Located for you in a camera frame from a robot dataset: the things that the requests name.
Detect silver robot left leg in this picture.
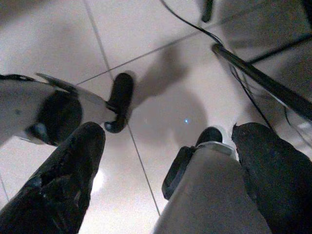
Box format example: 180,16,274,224
0,72,118,147

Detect silver robot leg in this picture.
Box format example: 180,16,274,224
152,140,273,234
0,72,118,147

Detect black robot right foot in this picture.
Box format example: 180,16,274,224
161,126,224,201

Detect black robot foot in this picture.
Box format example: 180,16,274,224
104,72,135,134
161,126,224,201

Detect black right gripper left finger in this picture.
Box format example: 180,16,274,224
0,121,106,234

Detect silver robot right leg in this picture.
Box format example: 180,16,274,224
152,140,273,234

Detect black robot left foot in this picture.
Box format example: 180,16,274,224
104,72,135,134

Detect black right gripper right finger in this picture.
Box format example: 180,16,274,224
231,122,312,234

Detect thin black floor cable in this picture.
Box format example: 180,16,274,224
159,0,274,130

